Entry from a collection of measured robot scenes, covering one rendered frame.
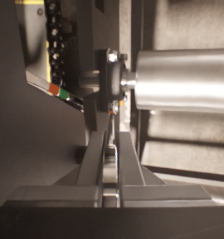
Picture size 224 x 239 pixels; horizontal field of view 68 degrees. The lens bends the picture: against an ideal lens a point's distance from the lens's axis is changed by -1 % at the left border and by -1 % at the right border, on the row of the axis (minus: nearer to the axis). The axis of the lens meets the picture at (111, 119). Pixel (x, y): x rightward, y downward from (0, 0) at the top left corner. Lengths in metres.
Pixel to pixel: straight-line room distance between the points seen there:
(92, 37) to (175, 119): 1.05
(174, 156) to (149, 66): 1.14
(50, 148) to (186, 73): 0.23
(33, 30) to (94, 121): 0.90
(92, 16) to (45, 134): 0.20
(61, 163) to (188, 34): 1.13
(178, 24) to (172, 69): 0.94
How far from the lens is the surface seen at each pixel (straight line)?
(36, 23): 1.13
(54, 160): 0.20
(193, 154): 1.40
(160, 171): 1.08
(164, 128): 1.29
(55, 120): 0.19
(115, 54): 0.31
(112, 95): 0.33
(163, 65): 0.30
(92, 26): 0.30
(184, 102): 0.31
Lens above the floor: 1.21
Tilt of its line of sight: 66 degrees down
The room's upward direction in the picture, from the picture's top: 139 degrees counter-clockwise
